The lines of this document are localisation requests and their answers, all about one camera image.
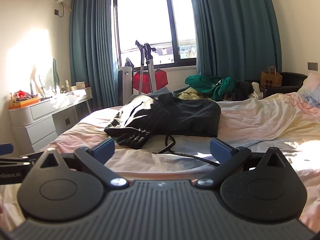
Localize red garment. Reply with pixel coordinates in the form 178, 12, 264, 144
132, 68, 168, 96

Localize yellow knit garment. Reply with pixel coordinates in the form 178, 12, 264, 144
177, 87, 213, 100

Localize orange tray of cosmetics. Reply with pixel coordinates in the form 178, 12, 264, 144
9, 89, 41, 110

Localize white dressing table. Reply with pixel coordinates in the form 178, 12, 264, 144
9, 86, 93, 127

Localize bed with pastel sheet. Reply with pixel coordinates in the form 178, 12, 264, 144
0, 92, 320, 230

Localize black leather armchair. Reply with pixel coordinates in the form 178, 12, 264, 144
262, 72, 308, 98

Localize green garment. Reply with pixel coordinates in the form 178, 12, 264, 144
185, 75, 238, 102

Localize brown paper bag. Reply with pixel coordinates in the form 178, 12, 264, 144
260, 66, 283, 89

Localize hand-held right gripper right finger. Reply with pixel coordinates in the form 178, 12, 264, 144
194, 138, 293, 188

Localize wavy mirror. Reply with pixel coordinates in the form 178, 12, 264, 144
32, 57, 61, 96

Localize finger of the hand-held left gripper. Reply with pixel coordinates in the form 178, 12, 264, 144
0, 143, 14, 157

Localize white cloth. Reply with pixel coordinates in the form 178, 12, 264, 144
248, 87, 263, 99

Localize pastel pillow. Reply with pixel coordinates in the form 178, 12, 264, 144
297, 72, 320, 108

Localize white drawer chest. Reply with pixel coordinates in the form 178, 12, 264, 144
11, 115, 61, 153

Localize window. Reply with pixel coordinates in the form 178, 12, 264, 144
112, 0, 198, 68

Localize teal curtain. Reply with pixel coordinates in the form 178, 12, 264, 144
187, 0, 283, 81
69, 0, 121, 108

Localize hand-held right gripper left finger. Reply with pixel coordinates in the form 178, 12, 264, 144
36, 138, 129, 190

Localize dark clothes pile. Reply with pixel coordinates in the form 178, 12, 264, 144
231, 80, 263, 101

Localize white standing appliance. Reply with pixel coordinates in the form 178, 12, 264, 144
118, 66, 135, 103

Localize black pants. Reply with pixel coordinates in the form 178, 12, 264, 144
104, 91, 222, 168

